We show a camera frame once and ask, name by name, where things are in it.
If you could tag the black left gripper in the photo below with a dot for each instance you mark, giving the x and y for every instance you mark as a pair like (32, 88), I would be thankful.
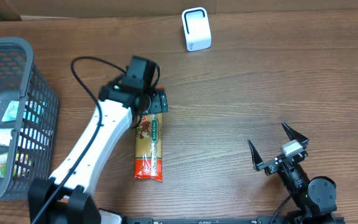
(159, 102)

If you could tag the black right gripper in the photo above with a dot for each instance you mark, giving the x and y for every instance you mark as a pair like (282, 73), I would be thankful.
(272, 164)

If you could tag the orange San Remo pasta packet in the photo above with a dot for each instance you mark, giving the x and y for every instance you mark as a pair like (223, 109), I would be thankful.
(148, 148)

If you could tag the teal snack bar packet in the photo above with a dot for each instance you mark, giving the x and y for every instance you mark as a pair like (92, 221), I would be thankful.
(34, 116)

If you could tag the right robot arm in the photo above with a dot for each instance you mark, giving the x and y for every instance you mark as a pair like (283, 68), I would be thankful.
(310, 200)

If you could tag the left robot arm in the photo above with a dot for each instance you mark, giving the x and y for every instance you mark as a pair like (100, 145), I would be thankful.
(67, 195)

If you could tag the white barcode scanner stand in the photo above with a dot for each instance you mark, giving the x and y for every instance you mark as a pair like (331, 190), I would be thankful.
(196, 29)

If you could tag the grey plastic mesh basket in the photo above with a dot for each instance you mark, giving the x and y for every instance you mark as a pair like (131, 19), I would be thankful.
(21, 80)

